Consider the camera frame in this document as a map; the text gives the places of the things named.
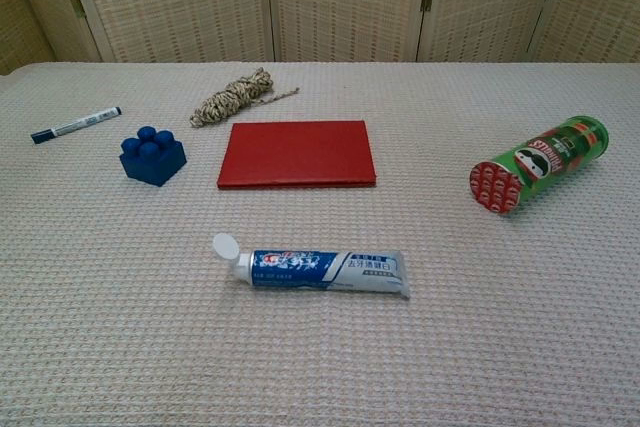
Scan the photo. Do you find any blue white toothpaste tube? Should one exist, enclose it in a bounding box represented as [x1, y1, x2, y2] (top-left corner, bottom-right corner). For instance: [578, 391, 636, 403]
[211, 233, 412, 301]

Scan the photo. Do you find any red hardcover book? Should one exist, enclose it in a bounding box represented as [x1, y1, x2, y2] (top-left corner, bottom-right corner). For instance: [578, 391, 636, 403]
[216, 119, 378, 192]

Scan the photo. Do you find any beige woven tablecloth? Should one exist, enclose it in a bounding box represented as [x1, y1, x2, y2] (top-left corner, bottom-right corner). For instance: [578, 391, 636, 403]
[0, 60, 640, 427]

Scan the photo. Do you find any blue plastic building block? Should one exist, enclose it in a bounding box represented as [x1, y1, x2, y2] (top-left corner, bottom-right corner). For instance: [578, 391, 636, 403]
[118, 125, 189, 189]

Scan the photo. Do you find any wicker folding screen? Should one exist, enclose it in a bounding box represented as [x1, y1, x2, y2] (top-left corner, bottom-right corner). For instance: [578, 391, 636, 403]
[0, 0, 640, 76]

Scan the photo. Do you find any green Pringles can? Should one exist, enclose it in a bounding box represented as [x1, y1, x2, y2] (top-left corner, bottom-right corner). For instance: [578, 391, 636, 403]
[468, 115, 611, 215]

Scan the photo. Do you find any blue white marker pen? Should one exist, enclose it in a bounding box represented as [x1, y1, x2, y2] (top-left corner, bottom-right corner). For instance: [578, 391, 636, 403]
[30, 105, 123, 145]

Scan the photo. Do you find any beige braided rope bundle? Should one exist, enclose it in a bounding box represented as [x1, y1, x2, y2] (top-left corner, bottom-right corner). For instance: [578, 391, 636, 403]
[189, 67, 301, 129]

